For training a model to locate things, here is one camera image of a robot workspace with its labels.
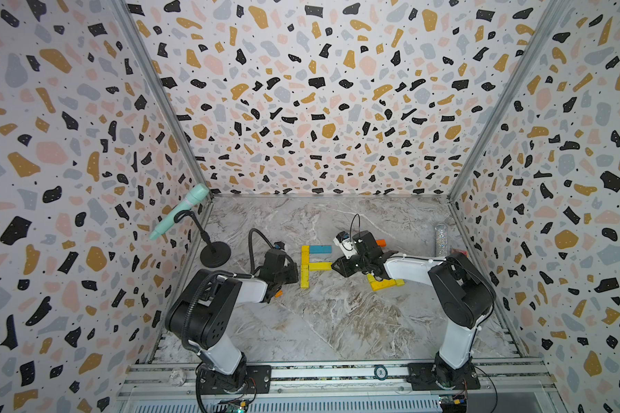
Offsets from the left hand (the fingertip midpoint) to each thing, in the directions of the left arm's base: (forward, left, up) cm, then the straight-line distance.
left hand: (302, 267), depth 96 cm
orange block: (+12, -32, -2) cm, 34 cm away
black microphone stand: (+7, +34, 0) cm, 35 cm away
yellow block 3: (+6, -1, 0) cm, 6 cm away
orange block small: (-10, +8, 0) cm, 13 cm away
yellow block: (-4, -1, 0) cm, 4 cm away
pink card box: (+8, -60, -2) cm, 61 cm away
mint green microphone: (+7, +29, +32) cm, 44 cm away
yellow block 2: (+1, -7, -1) cm, 7 cm away
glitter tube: (+11, -56, +1) cm, 57 cm away
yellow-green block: (-14, -21, +19) cm, 32 cm away
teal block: (+9, -7, -1) cm, 11 cm away
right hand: (0, -13, +2) cm, 14 cm away
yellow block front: (-7, -30, 0) cm, 30 cm away
